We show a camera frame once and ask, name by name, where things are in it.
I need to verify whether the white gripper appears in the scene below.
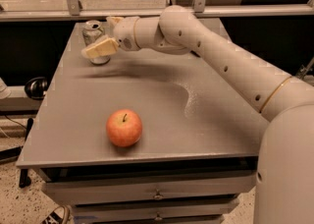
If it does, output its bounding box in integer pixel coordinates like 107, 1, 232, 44
81, 16, 140, 59

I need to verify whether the silver 7up soda can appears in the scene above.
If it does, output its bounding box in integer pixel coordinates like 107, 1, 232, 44
82, 20, 110, 66

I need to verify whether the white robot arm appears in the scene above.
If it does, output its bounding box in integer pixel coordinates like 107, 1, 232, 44
82, 6, 314, 224

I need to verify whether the black round object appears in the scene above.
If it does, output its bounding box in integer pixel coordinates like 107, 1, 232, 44
25, 77, 48, 100

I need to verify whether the red yellow apple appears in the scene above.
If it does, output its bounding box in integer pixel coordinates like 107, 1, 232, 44
106, 109, 142, 147

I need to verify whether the grey drawer cabinet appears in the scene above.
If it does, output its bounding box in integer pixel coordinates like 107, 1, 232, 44
18, 28, 267, 224

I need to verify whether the top grey drawer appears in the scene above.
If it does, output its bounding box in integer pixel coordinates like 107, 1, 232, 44
42, 171, 255, 205

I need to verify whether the grey drawer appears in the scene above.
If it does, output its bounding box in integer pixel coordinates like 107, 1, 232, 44
42, 171, 255, 205
73, 197, 238, 224

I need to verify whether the black chair base leg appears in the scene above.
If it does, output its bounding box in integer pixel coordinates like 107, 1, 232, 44
0, 117, 35, 189

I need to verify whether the shoe on floor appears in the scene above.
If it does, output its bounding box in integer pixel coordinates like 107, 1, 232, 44
40, 206, 70, 224

